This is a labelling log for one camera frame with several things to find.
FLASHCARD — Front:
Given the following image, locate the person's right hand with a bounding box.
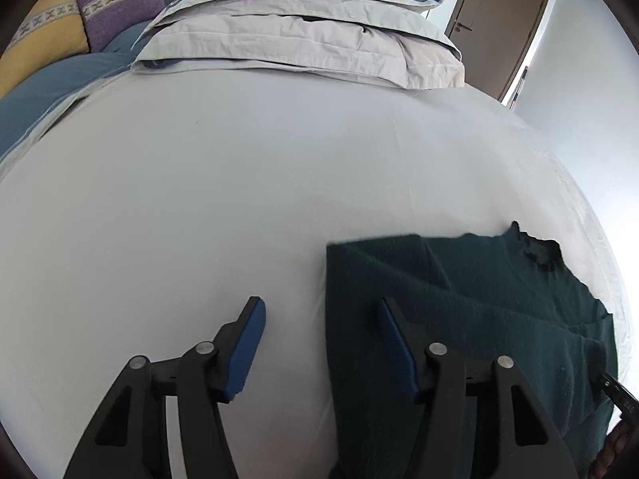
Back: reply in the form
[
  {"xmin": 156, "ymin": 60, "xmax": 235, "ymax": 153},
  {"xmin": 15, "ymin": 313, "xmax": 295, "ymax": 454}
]
[{"xmin": 586, "ymin": 422, "xmax": 639, "ymax": 479}]

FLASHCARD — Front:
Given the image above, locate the yellow cushion with patterned band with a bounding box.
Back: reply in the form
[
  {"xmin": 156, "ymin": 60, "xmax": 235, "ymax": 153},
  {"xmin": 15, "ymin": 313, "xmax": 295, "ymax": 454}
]
[{"xmin": 0, "ymin": 0, "xmax": 91, "ymax": 101}]

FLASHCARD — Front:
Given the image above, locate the dark green knitted sweater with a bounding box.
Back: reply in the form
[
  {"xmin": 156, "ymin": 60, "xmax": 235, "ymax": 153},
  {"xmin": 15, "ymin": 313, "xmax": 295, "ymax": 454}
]
[{"xmin": 325, "ymin": 220, "xmax": 620, "ymax": 479}]

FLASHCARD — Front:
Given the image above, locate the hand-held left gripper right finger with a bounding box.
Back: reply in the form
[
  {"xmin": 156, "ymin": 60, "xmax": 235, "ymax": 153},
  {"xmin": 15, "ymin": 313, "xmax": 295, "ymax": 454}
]
[{"xmin": 377, "ymin": 298, "xmax": 580, "ymax": 479}]

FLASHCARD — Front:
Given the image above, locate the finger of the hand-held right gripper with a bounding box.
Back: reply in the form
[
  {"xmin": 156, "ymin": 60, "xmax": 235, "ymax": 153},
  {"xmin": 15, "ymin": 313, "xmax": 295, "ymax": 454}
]
[{"xmin": 593, "ymin": 366, "xmax": 639, "ymax": 427}]

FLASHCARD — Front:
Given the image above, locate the bed with white sheet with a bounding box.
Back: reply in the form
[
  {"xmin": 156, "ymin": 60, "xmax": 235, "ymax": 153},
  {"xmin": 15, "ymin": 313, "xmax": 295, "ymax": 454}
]
[{"xmin": 0, "ymin": 67, "xmax": 631, "ymax": 479}]

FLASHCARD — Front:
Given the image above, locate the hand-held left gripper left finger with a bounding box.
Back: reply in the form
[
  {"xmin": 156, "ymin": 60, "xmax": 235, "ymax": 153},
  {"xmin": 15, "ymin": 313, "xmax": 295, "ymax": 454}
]
[{"xmin": 62, "ymin": 297, "xmax": 266, "ymax": 479}]

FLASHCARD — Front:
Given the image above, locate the brown door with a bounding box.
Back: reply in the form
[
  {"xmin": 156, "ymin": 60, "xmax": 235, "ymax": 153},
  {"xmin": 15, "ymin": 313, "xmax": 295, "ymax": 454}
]
[{"xmin": 446, "ymin": 0, "xmax": 552, "ymax": 104}]

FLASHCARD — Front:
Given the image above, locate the blue duvet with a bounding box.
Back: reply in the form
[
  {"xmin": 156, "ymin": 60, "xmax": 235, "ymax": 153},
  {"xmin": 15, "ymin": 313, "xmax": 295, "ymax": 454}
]
[{"xmin": 0, "ymin": 24, "xmax": 151, "ymax": 175}]

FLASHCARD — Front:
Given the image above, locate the purple cushion with patterned band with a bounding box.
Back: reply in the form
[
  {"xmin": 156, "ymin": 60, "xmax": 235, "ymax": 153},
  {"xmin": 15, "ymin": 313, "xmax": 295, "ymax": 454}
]
[{"xmin": 75, "ymin": 0, "xmax": 167, "ymax": 54}]

